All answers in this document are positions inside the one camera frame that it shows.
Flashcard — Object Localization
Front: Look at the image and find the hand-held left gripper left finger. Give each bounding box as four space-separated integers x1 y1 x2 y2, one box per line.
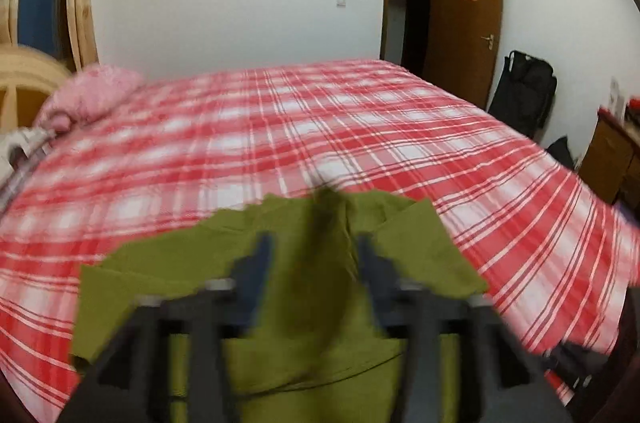
59 232 275 423

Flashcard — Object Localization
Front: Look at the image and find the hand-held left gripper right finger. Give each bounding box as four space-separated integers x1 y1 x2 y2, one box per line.
357 234 577 423

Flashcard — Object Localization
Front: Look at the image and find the green knitted sweater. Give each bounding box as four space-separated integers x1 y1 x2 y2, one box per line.
70 190 490 423

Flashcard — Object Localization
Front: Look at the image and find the red plaid bed sheet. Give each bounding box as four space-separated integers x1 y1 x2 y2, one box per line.
0 58 640 410

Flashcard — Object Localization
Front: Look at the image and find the small black bag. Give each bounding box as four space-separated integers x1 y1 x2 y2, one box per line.
546 136 582 170

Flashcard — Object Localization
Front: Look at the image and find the pink pillow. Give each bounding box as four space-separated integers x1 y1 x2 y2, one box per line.
34 64 146 135

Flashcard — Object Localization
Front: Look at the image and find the brown wooden door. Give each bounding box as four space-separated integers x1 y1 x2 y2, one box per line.
425 0 503 110

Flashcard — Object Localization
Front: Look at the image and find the wooden cabinet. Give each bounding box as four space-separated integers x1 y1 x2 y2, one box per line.
579 107 640 205

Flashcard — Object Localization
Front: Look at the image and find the grey white patterned pillow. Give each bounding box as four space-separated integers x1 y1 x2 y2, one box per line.
0 126 57 210

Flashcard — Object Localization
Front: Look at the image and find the cream wooden headboard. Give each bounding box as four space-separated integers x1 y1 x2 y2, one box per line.
0 45 74 140

